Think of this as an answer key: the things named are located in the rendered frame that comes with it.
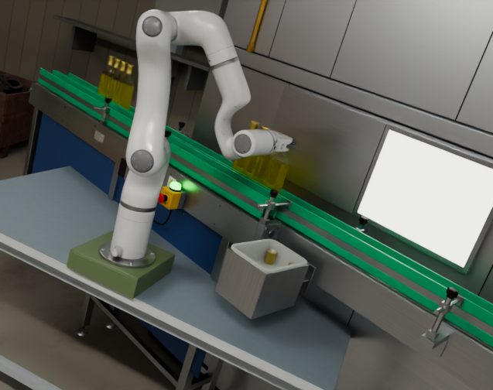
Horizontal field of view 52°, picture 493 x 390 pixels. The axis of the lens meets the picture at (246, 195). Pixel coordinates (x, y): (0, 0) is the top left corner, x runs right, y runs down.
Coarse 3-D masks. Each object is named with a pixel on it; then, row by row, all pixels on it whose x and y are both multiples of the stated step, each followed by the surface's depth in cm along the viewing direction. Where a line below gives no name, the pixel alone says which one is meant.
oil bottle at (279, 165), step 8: (272, 160) 185; (280, 160) 183; (288, 160) 185; (272, 168) 185; (280, 168) 183; (272, 176) 185; (280, 176) 185; (264, 184) 188; (272, 184) 185; (280, 184) 187
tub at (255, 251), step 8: (264, 240) 171; (272, 240) 173; (232, 248) 158; (240, 248) 162; (248, 248) 165; (256, 248) 168; (264, 248) 172; (272, 248) 174; (280, 248) 172; (288, 248) 170; (248, 256) 167; (256, 256) 170; (264, 256) 173; (280, 256) 171; (288, 256) 169; (296, 256) 167; (256, 264) 151; (264, 264) 170; (280, 264) 171; (296, 264) 160; (304, 264) 162; (264, 272) 151; (272, 272) 151
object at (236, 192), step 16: (48, 80) 273; (64, 96) 262; (80, 96) 251; (96, 112) 243; (112, 112) 233; (128, 128) 226; (176, 160) 205; (192, 160) 198; (192, 176) 198; (208, 176) 193; (224, 176) 187; (224, 192) 187; (240, 192) 182; (256, 192) 177; (256, 208) 177
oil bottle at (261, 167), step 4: (272, 152) 187; (276, 152) 189; (260, 156) 189; (264, 156) 188; (268, 156) 187; (260, 160) 189; (264, 160) 188; (268, 160) 187; (260, 164) 190; (264, 164) 188; (268, 164) 187; (256, 168) 191; (260, 168) 190; (264, 168) 188; (256, 172) 191; (260, 172) 190; (264, 172) 188; (256, 176) 191; (260, 176) 190; (264, 176) 189; (256, 180) 191; (260, 180) 190
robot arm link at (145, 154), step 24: (144, 24) 142; (168, 24) 144; (144, 48) 145; (168, 48) 146; (144, 72) 151; (168, 72) 153; (144, 96) 153; (168, 96) 156; (144, 120) 154; (144, 144) 153; (144, 168) 153
